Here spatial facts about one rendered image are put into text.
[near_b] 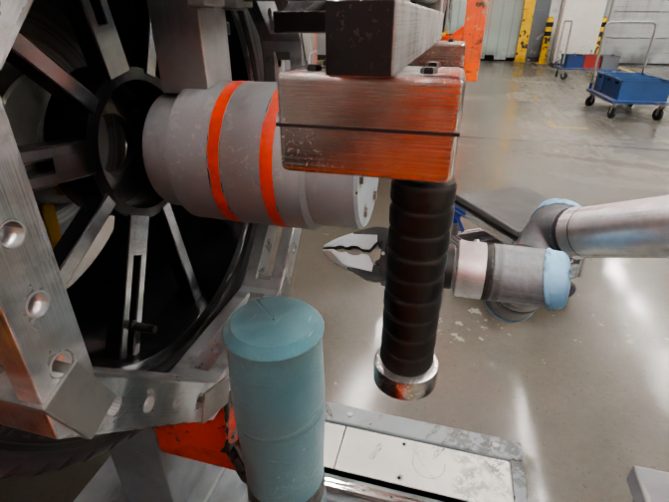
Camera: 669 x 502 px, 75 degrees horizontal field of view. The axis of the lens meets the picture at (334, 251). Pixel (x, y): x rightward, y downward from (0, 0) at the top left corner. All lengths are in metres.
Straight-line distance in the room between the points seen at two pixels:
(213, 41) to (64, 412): 0.33
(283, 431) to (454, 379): 1.06
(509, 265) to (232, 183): 0.43
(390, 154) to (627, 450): 1.28
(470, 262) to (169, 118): 0.46
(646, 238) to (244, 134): 0.54
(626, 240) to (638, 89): 5.23
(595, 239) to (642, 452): 0.79
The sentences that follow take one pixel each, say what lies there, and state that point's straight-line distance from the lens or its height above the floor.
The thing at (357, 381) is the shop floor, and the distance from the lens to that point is 1.39.
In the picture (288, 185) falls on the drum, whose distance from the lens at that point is 0.38.
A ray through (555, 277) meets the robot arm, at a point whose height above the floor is 0.65.
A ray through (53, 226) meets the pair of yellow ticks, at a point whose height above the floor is 0.74.
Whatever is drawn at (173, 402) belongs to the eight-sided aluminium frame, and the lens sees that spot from 0.46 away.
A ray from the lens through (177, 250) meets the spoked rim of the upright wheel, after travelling 0.60.
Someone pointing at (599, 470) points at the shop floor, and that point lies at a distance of 1.36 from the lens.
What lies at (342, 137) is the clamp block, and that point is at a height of 0.92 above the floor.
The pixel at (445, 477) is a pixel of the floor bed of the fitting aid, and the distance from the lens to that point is 1.12.
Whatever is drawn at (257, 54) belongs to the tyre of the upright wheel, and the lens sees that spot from 0.74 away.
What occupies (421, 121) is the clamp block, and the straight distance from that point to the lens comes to 0.22.
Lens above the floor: 0.97
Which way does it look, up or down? 28 degrees down
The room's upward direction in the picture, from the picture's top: straight up
